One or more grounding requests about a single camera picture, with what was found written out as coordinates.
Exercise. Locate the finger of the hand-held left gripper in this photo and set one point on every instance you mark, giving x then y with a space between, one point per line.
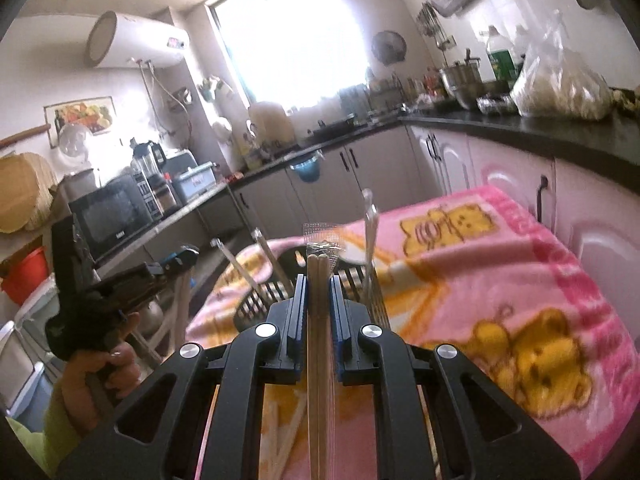
187 254
150 282

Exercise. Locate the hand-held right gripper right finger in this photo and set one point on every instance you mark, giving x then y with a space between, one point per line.
337 320

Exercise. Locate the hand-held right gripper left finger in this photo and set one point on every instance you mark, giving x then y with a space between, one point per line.
300 320

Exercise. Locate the single wooden chopstick pair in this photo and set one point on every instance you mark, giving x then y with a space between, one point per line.
317 310
181 295

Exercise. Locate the green plastic utensil holder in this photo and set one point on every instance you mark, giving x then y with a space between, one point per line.
250 312

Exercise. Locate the row of chopstick packets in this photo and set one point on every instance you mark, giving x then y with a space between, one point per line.
371 240

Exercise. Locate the person's left forearm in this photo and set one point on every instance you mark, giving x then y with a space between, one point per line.
45 440

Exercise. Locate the person's left hand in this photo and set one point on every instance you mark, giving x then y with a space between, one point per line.
80 390

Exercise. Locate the metal shelf table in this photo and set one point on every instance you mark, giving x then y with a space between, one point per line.
165 220

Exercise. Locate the red plastic bucket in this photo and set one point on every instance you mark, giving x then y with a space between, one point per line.
25 277

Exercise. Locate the translucent plastic drawer unit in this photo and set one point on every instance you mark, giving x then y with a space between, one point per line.
25 360

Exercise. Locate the white lidded plastic box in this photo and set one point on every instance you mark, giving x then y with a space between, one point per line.
197 182

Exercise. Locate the black microwave oven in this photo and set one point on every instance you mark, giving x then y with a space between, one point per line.
112 215

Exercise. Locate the grey countertop appliance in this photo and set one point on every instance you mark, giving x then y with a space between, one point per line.
181 160

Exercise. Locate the grey pot with lid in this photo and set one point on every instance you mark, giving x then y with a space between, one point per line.
80 182

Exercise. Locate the round bamboo trays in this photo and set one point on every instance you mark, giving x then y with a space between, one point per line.
22 195

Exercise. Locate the white hanging scoop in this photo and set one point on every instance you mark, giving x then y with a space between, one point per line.
221 130

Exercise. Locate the blue plastic hanging bowl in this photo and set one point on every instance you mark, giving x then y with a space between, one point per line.
306 170

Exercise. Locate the pink cartoon bear blanket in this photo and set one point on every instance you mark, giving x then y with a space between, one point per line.
475 270

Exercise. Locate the wooden rolling pin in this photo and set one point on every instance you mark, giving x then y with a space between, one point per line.
25 136

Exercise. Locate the black frying pan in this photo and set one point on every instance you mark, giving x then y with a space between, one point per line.
332 126

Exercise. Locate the white cylindrical water heater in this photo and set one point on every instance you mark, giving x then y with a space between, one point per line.
140 40

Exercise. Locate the countertop spice rack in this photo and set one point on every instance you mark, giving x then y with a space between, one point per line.
370 100

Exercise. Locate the kitchen window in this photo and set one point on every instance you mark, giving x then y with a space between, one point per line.
295 30

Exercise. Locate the stainless steel pot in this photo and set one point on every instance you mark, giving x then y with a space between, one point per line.
460 82

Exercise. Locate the black kitchen countertop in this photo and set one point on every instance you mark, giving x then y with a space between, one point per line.
550 135

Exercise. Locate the green label oil bottle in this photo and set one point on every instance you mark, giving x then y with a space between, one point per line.
502 60

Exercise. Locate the dark hanging kitchen tools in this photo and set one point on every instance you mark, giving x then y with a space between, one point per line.
430 25

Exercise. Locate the clear bag of food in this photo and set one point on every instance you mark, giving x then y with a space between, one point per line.
560 85

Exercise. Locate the wall mounted utensil cup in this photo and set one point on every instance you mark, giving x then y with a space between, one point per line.
215 89

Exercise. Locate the fruit wall poster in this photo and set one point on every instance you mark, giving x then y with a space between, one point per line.
80 116

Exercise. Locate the black wall fan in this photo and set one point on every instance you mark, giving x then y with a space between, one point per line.
389 47

